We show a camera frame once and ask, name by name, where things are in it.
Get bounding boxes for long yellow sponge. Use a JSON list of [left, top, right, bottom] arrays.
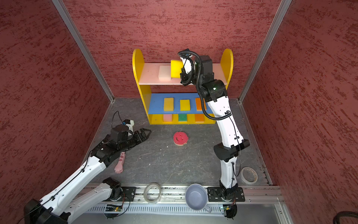
[[163, 98, 174, 112]]

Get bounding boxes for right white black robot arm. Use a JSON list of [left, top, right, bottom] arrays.
[[178, 49, 249, 201]]

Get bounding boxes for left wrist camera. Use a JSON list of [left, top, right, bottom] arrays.
[[123, 119, 134, 132]]

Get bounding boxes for beige masking tape roll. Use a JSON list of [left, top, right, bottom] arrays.
[[240, 167, 258, 185]]

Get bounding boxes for round pink smiley sponge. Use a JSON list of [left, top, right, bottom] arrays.
[[173, 131, 189, 146]]

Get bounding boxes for clear tape roll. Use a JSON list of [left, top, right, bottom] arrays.
[[143, 183, 162, 204]]

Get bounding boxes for yellow shelf pink blue boards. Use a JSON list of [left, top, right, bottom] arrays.
[[132, 48, 234, 125]]

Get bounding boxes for beige white sponge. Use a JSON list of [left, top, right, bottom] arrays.
[[158, 65, 172, 83]]

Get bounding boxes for aluminium front rail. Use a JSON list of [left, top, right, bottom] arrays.
[[55, 184, 284, 203]]

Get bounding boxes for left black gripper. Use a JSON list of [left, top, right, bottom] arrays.
[[119, 128, 152, 152]]

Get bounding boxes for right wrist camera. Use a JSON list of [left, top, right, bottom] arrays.
[[180, 57, 193, 74]]

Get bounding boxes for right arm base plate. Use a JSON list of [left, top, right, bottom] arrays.
[[207, 187, 246, 202]]

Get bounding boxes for small yellow square sponge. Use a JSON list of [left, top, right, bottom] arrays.
[[180, 99, 191, 111]]

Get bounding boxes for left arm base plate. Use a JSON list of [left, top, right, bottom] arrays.
[[109, 186, 137, 202]]

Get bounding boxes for black cable coil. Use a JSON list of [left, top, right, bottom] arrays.
[[332, 210, 358, 224]]

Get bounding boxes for green sponge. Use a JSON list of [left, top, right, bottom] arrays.
[[178, 114, 187, 122]]

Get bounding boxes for orange sponge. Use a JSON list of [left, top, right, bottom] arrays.
[[195, 98, 207, 111], [195, 114, 205, 123]]

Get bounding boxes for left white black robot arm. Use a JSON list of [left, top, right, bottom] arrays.
[[23, 119, 152, 224]]

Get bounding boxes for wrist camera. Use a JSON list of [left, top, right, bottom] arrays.
[[123, 119, 134, 132], [180, 57, 193, 74]]

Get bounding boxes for lavender mug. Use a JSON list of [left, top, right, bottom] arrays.
[[185, 183, 212, 213]]

